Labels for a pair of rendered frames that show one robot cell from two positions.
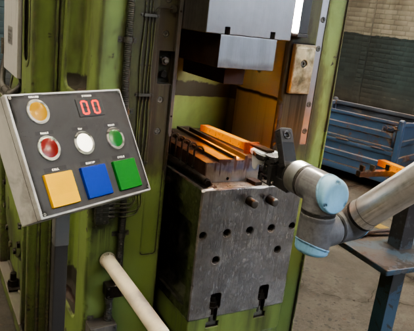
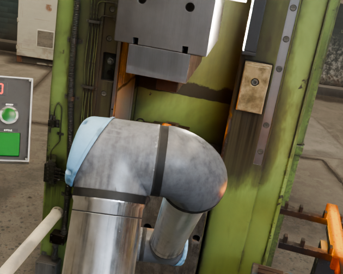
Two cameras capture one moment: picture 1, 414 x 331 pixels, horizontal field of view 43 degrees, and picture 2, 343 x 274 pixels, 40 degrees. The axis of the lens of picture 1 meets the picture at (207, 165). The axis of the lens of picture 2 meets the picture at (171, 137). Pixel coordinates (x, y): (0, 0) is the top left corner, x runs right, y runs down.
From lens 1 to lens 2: 116 cm
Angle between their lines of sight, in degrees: 36
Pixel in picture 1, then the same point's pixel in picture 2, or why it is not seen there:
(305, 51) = (256, 69)
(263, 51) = (174, 63)
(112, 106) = (18, 90)
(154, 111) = (98, 102)
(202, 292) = not seen: hidden behind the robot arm
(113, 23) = (63, 26)
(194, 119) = (193, 119)
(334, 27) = (304, 49)
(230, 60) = (139, 68)
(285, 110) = (235, 125)
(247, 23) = (155, 35)
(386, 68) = not seen: outside the picture
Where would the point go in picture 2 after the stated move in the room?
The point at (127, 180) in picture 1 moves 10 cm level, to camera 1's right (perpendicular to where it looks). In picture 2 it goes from (2, 149) to (20, 160)
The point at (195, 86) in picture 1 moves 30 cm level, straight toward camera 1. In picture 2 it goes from (195, 88) to (149, 97)
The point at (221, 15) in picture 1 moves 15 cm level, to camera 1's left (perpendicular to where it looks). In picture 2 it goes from (128, 26) to (96, 18)
